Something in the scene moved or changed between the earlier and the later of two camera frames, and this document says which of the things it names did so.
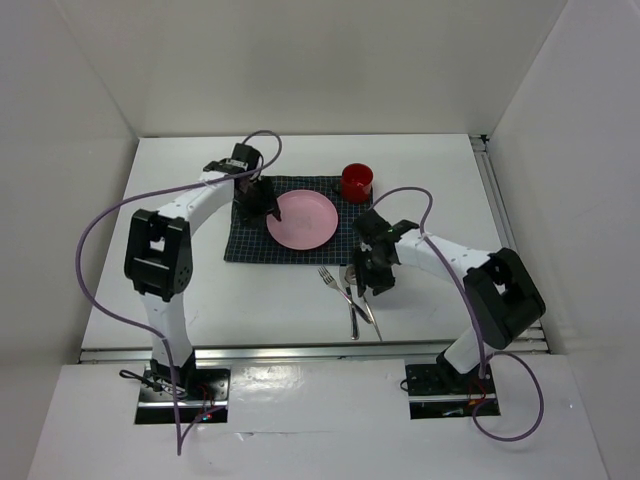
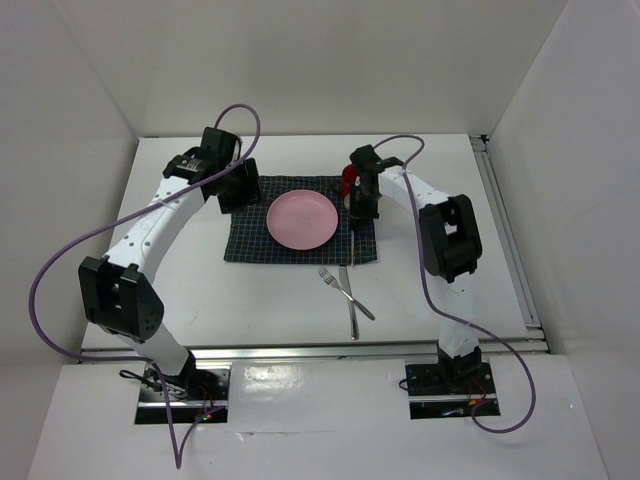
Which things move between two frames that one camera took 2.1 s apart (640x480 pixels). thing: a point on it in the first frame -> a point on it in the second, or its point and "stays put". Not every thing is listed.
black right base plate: (441, 379) stays put
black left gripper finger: (275, 210) -> (253, 186)
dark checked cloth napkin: (252, 241) stays put
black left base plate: (194, 384) stays put
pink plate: (308, 220) stays put
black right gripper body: (378, 274) -> (363, 204)
